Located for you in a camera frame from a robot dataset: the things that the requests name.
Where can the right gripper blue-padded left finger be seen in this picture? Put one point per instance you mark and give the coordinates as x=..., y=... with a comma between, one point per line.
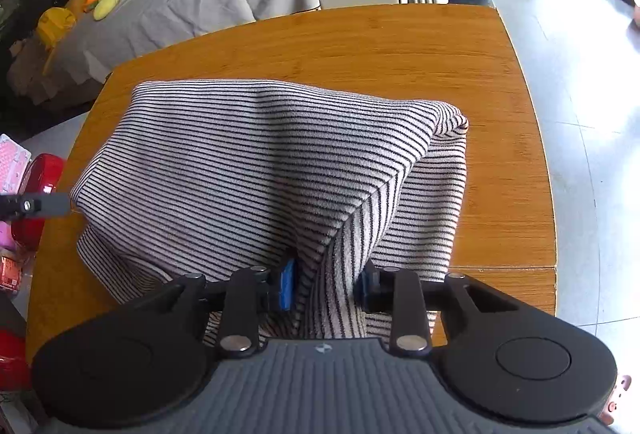
x=250, y=294

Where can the grey striped knit garment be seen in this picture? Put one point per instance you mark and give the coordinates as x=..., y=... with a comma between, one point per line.
x=211, y=176

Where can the pink storage box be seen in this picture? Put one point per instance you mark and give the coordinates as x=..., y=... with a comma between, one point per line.
x=14, y=159

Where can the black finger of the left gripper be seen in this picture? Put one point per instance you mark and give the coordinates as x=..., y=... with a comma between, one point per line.
x=41, y=205

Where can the yellow plush toy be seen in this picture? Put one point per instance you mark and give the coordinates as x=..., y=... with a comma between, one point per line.
x=52, y=27

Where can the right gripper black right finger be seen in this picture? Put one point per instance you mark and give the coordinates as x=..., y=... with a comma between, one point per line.
x=397, y=293

